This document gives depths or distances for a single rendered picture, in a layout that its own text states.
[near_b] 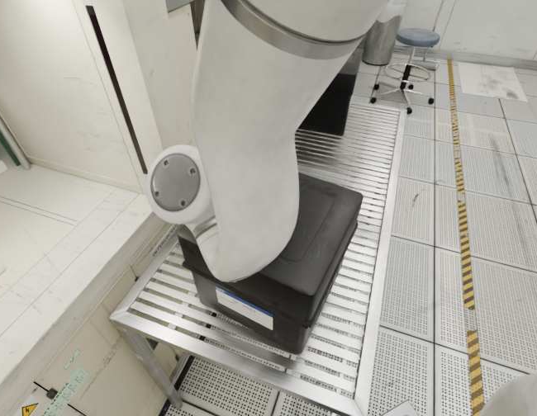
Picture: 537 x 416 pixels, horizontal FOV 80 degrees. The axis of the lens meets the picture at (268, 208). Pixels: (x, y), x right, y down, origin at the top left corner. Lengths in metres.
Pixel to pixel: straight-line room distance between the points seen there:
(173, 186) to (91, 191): 0.71
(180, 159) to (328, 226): 0.37
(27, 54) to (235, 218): 0.75
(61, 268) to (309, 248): 0.56
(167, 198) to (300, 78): 0.21
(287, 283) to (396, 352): 1.18
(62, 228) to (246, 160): 0.76
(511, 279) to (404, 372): 0.85
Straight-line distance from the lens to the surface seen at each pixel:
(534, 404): 0.27
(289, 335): 0.71
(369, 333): 0.82
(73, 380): 0.93
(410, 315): 1.79
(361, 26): 0.18
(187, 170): 0.34
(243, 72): 0.19
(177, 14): 0.91
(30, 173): 1.21
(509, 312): 2.04
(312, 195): 0.69
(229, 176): 0.25
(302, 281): 0.55
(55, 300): 0.82
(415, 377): 1.67
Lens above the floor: 1.47
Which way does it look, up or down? 44 degrees down
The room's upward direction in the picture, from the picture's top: straight up
